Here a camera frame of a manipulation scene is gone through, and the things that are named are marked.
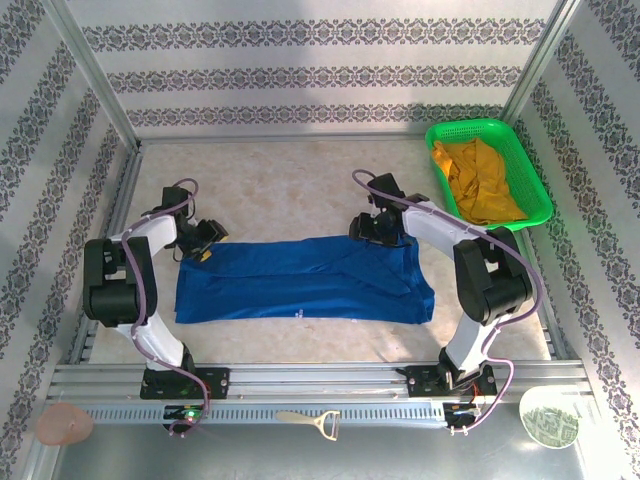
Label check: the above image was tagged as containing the blue printed t-shirt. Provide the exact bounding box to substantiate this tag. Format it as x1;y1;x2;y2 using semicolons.
174;234;436;325

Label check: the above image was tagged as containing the yellow crumpled cloth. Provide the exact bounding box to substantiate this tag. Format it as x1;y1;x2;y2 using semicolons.
432;138;530;225

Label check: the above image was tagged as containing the green plastic mesh basket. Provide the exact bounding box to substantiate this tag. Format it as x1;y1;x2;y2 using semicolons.
424;118;554;237

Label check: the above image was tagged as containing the metal vegetable peeler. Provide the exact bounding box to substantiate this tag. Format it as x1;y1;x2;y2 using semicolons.
275;409;342;442

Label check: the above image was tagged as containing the green patterned white bowl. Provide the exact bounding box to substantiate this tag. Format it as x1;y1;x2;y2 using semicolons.
518;387;580;450

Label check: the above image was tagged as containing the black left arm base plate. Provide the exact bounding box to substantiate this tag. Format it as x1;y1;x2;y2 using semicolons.
139;367;231;401

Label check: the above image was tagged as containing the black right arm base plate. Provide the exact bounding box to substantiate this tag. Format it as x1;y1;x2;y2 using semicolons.
405;364;499;400

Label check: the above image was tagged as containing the long aluminium mounting rail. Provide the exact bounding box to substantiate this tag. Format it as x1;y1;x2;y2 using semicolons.
47;363;587;402

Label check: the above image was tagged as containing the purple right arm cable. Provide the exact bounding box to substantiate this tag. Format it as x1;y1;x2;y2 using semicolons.
351;168;546;436

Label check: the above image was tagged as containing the slotted metal cable tray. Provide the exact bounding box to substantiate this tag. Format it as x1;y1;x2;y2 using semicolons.
82;402;454;427

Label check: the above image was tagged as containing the aluminium corner post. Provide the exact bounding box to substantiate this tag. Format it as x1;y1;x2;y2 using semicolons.
498;0;585;126
42;0;142;147

